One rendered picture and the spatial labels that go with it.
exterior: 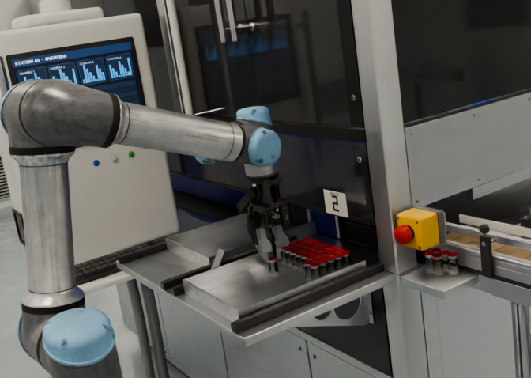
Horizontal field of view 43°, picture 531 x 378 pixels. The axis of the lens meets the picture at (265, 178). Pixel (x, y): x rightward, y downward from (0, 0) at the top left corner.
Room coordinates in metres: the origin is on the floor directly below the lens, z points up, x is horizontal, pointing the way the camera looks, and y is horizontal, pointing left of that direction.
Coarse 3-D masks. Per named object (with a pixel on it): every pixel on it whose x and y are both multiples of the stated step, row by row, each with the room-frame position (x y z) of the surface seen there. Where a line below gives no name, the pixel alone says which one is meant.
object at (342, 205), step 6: (324, 192) 1.62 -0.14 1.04; (330, 192) 1.60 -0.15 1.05; (336, 192) 1.58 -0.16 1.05; (330, 198) 1.61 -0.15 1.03; (342, 198) 1.57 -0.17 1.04; (330, 204) 1.61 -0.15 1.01; (342, 204) 1.57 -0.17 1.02; (330, 210) 1.61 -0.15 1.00; (342, 210) 1.57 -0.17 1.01; (342, 216) 1.57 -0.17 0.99
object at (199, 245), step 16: (224, 224) 1.96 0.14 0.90; (240, 224) 1.98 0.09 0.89; (288, 224) 1.92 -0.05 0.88; (304, 224) 1.80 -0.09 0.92; (176, 240) 1.87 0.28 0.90; (192, 240) 1.90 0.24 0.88; (208, 240) 1.88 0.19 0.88; (224, 240) 1.86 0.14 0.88; (240, 240) 1.84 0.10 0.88; (192, 256) 1.72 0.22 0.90; (208, 256) 1.65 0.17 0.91; (224, 256) 1.66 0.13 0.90
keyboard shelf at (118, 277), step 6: (108, 276) 1.92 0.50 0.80; (114, 276) 1.92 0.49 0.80; (120, 276) 1.91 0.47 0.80; (126, 276) 1.91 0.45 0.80; (90, 282) 1.89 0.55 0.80; (96, 282) 1.88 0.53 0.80; (102, 282) 1.88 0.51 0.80; (108, 282) 1.89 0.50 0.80; (114, 282) 1.89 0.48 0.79; (120, 282) 1.90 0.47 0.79; (84, 288) 1.85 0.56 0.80; (90, 288) 1.86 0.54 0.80; (96, 288) 1.87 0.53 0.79; (102, 288) 1.87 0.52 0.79
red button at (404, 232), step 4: (396, 228) 1.37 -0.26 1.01; (400, 228) 1.36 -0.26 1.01; (404, 228) 1.36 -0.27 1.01; (408, 228) 1.36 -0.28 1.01; (396, 232) 1.37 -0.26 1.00; (400, 232) 1.36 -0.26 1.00; (404, 232) 1.35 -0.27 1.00; (408, 232) 1.35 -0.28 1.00; (396, 236) 1.37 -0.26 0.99; (400, 236) 1.36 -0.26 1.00; (404, 236) 1.35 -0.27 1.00; (408, 236) 1.35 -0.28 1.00; (400, 240) 1.36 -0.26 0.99; (404, 240) 1.35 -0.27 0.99; (408, 240) 1.35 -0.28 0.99
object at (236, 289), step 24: (240, 264) 1.59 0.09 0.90; (264, 264) 1.62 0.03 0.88; (360, 264) 1.45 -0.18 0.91; (192, 288) 1.47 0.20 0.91; (216, 288) 1.51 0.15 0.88; (240, 288) 1.49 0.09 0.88; (264, 288) 1.46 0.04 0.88; (288, 288) 1.44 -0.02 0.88; (312, 288) 1.38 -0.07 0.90; (240, 312) 1.29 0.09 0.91
